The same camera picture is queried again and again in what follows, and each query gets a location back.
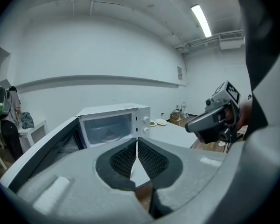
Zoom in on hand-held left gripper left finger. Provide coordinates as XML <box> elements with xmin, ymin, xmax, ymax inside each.
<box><xmin>17</xmin><ymin>138</ymin><xmax>154</xmax><ymax>222</ymax></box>

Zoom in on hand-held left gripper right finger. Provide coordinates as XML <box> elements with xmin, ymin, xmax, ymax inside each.
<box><xmin>138</xmin><ymin>138</ymin><xmax>227</xmax><ymax>219</ymax></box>

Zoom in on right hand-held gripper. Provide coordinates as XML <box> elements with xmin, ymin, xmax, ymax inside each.
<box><xmin>184</xmin><ymin>80</ymin><xmax>242</xmax><ymax>147</ymax></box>

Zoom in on white microwave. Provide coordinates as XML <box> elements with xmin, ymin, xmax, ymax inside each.
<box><xmin>0</xmin><ymin>103</ymin><xmax>151</xmax><ymax>193</ymax></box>

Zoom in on person's right forearm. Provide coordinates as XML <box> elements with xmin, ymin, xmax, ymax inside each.
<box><xmin>238</xmin><ymin>101</ymin><xmax>254</xmax><ymax>131</ymax></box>

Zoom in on person's right hand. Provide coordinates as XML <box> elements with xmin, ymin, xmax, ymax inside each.
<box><xmin>223</xmin><ymin>107</ymin><xmax>240</xmax><ymax>127</ymax></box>

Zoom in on wicker basket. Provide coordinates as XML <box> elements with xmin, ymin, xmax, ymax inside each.
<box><xmin>169</xmin><ymin>112</ymin><xmax>189</xmax><ymax>126</ymax></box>

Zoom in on white square table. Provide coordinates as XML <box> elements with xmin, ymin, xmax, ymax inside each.
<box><xmin>149</xmin><ymin>121</ymin><xmax>199</xmax><ymax>149</ymax></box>

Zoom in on white side table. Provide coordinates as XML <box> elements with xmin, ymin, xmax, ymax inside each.
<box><xmin>17</xmin><ymin>120</ymin><xmax>49</xmax><ymax>149</ymax></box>

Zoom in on grey cloth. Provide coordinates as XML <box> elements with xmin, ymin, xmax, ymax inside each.
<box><xmin>21</xmin><ymin>112</ymin><xmax>35</xmax><ymax>129</ymax></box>

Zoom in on white ceiling pipe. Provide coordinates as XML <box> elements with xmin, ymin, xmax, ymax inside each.
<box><xmin>175</xmin><ymin>35</ymin><xmax>220</xmax><ymax>53</ymax></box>

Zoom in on white air conditioner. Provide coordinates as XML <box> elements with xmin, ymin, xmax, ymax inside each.
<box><xmin>218</xmin><ymin>30</ymin><xmax>245</xmax><ymax>50</ymax></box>

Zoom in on person's black shirt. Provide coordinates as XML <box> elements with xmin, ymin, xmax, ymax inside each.
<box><xmin>234</xmin><ymin>0</ymin><xmax>280</xmax><ymax>140</ymax></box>

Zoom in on long ceiling light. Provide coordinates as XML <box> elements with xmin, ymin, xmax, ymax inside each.
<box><xmin>190</xmin><ymin>4</ymin><xmax>212</xmax><ymax>38</ymax></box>

